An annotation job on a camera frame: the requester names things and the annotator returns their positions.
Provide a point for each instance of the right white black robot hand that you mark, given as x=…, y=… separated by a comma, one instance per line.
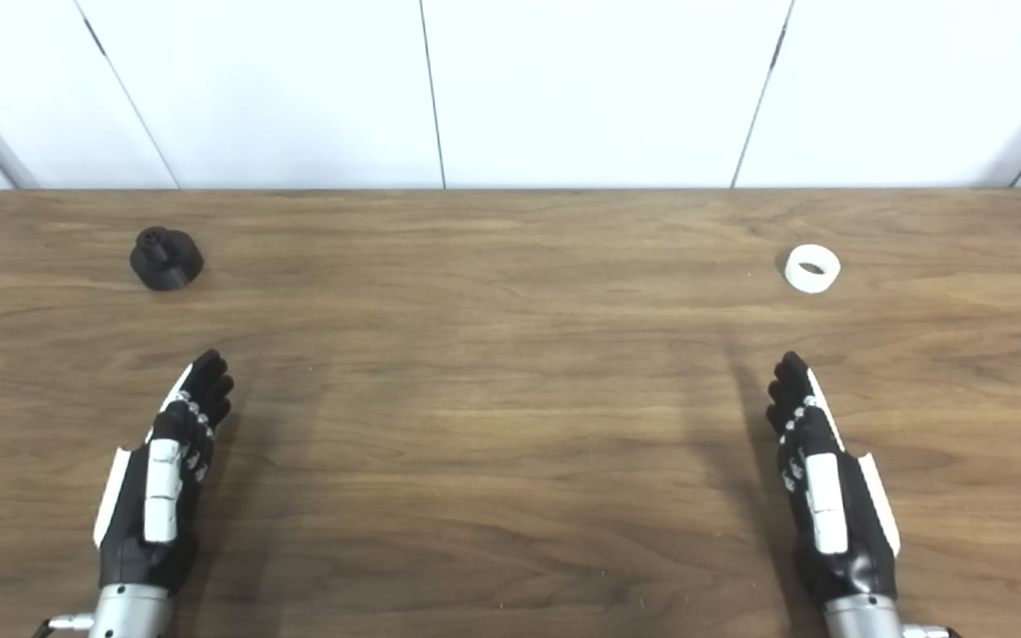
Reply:
x=830, y=505

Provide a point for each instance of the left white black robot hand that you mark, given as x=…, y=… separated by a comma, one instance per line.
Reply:
x=160, y=496

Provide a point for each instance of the round black plastic part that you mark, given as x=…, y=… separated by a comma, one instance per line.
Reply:
x=167, y=264

